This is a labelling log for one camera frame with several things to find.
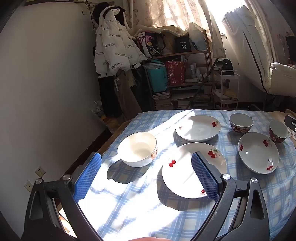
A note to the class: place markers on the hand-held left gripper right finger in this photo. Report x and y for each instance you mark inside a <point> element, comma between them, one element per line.
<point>205,178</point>

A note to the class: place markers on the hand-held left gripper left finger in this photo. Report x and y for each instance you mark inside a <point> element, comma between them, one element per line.
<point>89,177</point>

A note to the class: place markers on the small red patterned bowl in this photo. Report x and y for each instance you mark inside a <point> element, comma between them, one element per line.
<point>277,129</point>

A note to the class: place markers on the white cherry print plate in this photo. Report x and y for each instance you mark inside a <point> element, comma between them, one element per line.
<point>180,176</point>
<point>196,129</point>
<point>256,150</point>

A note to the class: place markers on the blue and red patterned bowl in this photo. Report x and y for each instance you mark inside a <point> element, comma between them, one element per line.
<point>240,120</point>

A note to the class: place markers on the large white bowl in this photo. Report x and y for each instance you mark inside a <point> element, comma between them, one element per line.
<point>136,148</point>

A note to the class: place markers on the person's left hand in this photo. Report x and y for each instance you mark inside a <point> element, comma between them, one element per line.
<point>148,239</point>

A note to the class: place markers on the beige blanket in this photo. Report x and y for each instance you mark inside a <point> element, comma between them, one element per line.
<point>277,114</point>

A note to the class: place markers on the white cushion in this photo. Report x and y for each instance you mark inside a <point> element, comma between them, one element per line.
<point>284,78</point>

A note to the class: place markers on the orange patterned cloth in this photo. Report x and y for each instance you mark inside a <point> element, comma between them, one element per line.
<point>63,220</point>

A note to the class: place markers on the blue plaid tablecloth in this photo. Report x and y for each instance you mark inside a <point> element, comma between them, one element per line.
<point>138,197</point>

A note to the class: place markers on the white trolley cart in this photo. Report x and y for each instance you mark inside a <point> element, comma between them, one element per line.
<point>229,99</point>

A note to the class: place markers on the clear plastic bag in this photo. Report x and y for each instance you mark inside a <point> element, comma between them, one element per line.
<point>99,110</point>

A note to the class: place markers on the black hanging trousers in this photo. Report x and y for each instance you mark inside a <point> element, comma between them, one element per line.
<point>108,97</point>

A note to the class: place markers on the small black bag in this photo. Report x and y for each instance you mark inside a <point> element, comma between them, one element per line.
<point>227,64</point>

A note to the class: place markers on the brown hanging garment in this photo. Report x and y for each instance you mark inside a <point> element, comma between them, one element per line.
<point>128,97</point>

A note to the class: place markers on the stack of books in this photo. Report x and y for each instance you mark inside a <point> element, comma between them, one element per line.
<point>161,100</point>

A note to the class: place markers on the white duvet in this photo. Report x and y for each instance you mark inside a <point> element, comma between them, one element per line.
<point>245,41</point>

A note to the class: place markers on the floral curtain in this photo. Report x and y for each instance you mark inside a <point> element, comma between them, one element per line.
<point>175,14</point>
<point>266,30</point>

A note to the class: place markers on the white bottle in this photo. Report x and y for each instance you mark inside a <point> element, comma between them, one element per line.
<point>193,71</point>

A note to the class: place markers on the red bag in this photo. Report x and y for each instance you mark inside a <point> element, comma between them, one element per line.
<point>175,73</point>

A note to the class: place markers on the teal bag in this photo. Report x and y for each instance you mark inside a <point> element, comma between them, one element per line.
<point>157,78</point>

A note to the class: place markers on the wooden shelf unit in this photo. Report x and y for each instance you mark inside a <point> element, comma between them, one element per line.
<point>185,53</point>

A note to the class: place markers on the white plastic bag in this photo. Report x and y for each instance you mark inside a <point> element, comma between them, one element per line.
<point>196,37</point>

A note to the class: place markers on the black box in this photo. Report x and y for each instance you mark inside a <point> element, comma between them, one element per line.
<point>182,45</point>

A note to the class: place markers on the white puffer jacket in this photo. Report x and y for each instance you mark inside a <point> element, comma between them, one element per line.
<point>115,41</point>

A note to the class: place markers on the tan bag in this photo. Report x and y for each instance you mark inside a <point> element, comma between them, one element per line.
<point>168,39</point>

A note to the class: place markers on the patterned tote bag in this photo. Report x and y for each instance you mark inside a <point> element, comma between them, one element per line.
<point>148,44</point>

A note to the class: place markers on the black hanging garment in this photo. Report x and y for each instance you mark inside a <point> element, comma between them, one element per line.
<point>100,10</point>

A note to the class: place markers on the wall socket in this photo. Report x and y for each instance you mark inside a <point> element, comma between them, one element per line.
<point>39,172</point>
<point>29,186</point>

